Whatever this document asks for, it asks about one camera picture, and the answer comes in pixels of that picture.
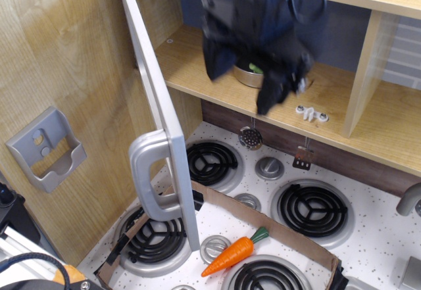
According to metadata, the back right stove burner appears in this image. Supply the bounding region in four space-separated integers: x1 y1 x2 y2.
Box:
270 179 355 249

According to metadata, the hanging metal strainer spoon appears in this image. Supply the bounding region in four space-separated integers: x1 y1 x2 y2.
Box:
238 117 263 151

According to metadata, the black device left edge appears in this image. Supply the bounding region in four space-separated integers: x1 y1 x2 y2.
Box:
1 183 41 244

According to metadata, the orange object bottom left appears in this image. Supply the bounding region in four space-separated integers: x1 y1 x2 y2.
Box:
52 264 86 285

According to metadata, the grey middle stove knob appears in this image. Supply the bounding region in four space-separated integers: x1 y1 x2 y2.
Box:
234 193 261 212

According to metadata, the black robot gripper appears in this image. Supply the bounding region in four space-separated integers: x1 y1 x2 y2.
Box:
201 0 314 115

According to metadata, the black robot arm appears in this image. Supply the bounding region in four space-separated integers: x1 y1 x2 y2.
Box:
201 0 327 115

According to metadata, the steel pot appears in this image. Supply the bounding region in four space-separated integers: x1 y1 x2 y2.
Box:
234 59 264 88

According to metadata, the back left stove burner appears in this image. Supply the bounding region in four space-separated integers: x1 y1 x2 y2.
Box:
187 140 245 194

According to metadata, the white plastic door latch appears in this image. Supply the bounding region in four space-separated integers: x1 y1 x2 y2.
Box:
295 105 330 123

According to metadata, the orange toy carrot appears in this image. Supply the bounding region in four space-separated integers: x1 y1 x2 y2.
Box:
201 227 269 278

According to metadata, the grey front stove knob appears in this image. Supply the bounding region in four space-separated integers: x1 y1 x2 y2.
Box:
200 235 231 264

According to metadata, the stove burner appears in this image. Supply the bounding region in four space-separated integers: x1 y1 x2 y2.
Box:
270 179 355 249
220 254 312 290
187 140 245 194
120 218 191 278

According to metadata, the grey faucet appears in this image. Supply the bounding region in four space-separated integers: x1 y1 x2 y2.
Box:
396 183 421 216

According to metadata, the grey back stove knob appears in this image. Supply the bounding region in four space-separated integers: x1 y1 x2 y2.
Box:
255 157 285 180

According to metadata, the front left stove burner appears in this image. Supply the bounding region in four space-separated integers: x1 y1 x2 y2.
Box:
120 218 191 278

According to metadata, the green toy vegetable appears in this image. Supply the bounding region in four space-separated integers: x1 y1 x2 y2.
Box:
249 63 263 74

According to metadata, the grey toy microwave door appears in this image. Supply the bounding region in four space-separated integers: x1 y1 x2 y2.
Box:
122 0 200 251

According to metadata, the black braided cable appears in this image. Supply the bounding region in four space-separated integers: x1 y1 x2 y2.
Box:
0 253 70 290

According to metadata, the front right stove burner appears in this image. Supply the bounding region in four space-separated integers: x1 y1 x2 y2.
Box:
220 254 312 290

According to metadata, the grey stove knob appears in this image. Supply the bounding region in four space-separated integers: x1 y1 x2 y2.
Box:
255 157 285 180
234 193 261 212
200 235 231 264

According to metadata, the hanging small spatula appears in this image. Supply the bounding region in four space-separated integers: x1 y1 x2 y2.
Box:
293 137 314 170

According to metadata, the grey wall phone holder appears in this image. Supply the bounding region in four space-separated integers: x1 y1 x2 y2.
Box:
6 107 87 193

